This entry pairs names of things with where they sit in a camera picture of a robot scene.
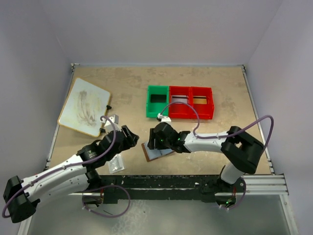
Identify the brown leather card holder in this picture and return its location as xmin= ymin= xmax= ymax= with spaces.
xmin=141 ymin=142 xmax=174 ymax=162

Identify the white credit card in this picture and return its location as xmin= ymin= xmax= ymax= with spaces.
xmin=171 ymin=95 xmax=188 ymax=103

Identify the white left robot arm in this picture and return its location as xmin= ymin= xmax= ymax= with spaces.
xmin=2 ymin=125 xmax=139 ymax=223

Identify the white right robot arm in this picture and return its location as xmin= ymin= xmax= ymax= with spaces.
xmin=144 ymin=122 xmax=265 ymax=191

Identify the black card in bin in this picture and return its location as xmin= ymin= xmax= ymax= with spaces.
xmin=150 ymin=94 xmax=167 ymax=103

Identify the gold card in bin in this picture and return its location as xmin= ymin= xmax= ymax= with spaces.
xmin=193 ymin=96 xmax=208 ymax=105

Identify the clear plastic packet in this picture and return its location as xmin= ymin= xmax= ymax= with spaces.
xmin=108 ymin=154 xmax=125 ymax=174

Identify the green plastic bin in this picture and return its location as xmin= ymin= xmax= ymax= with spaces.
xmin=146 ymin=85 xmax=169 ymax=118

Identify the red bin right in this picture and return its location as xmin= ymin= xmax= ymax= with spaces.
xmin=191 ymin=87 xmax=215 ymax=120

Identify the white board yellow rim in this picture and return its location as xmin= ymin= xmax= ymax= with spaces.
xmin=58 ymin=78 xmax=111 ymax=137

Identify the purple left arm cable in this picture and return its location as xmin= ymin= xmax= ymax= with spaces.
xmin=1 ymin=115 xmax=117 ymax=218

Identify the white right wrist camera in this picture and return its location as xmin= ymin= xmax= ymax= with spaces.
xmin=157 ymin=113 xmax=171 ymax=124

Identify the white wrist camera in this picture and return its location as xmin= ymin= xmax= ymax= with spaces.
xmin=100 ymin=114 xmax=121 ymax=133
xmin=157 ymin=113 xmax=171 ymax=124

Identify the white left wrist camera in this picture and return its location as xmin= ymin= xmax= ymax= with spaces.
xmin=100 ymin=114 xmax=121 ymax=133

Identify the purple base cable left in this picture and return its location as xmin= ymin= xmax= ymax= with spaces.
xmin=82 ymin=182 xmax=132 ymax=217

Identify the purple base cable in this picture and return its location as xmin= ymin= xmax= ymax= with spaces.
xmin=219 ymin=180 xmax=247 ymax=211
xmin=82 ymin=182 xmax=132 ymax=217

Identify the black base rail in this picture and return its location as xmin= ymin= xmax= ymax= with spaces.
xmin=72 ymin=166 xmax=246 ymax=205

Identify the metal corner bracket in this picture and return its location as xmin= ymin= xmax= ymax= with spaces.
xmin=71 ymin=63 xmax=80 ymax=73

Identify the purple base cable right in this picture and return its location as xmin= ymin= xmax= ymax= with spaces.
xmin=219 ymin=180 xmax=247 ymax=211

